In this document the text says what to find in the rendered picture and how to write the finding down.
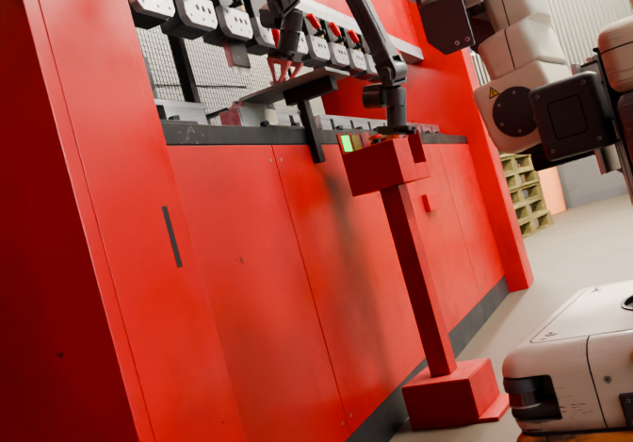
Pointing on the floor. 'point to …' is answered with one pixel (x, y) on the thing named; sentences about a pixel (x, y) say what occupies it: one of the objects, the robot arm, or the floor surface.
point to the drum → (552, 190)
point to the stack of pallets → (527, 192)
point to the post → (184, 69)
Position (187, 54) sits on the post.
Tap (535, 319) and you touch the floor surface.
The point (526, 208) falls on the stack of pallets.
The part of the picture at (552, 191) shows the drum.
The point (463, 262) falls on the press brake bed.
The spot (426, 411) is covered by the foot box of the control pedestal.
